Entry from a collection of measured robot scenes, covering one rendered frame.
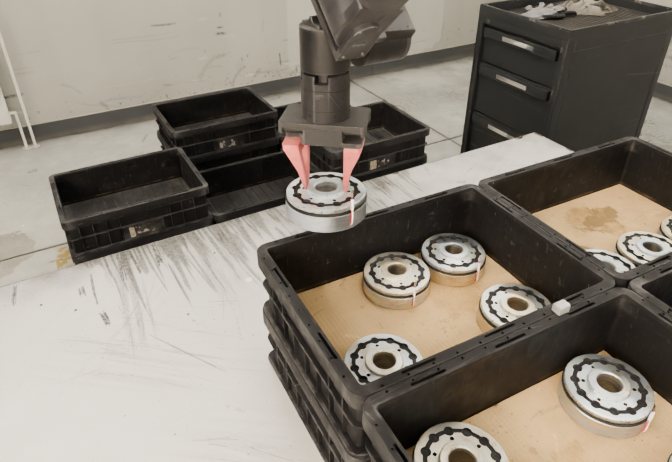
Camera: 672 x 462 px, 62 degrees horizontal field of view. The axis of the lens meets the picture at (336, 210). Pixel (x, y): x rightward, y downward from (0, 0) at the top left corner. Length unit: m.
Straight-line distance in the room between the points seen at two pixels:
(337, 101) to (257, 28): 3.14
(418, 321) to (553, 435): 0.23
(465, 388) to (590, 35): 1.68
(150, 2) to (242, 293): 2.64
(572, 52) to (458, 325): 1.47
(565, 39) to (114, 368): 1.72
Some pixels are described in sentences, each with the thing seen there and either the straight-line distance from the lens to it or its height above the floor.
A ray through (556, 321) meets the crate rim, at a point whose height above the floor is 0.93.
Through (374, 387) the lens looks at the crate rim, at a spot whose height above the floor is 0.93.
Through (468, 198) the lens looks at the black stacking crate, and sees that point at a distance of 0.97.
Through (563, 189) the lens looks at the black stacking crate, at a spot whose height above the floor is 0.86.
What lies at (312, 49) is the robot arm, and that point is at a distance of 0.62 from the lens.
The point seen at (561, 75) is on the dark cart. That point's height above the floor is 0.74.
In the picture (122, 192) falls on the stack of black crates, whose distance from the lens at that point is 1.89.
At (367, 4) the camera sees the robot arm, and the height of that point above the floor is 1.29.
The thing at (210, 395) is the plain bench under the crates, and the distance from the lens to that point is 0.92.
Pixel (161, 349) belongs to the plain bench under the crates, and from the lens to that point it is 1.01.
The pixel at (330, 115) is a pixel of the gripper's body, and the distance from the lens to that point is 0.64.
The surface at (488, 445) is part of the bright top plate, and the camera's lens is 0.68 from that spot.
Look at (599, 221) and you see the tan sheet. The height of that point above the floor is 0.83.
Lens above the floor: 1.40
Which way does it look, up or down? 33 degrees down
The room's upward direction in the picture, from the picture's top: straight up
